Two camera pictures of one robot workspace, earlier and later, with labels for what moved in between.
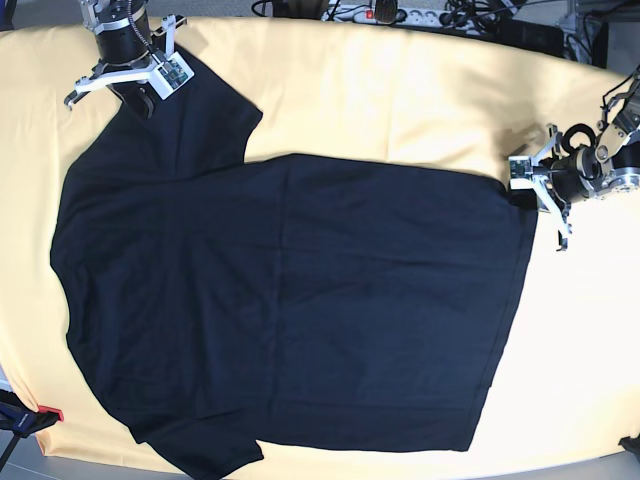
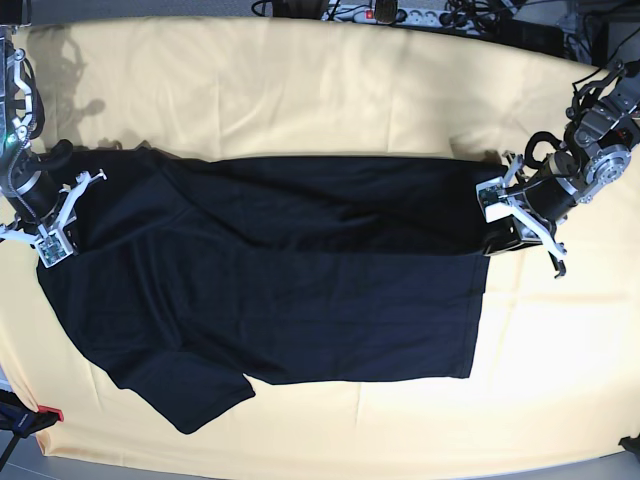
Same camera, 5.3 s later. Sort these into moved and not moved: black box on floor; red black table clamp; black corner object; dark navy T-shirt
Moved: dark navy T-shirt
Not moved: black box on floor; black corner object; red black table clamp
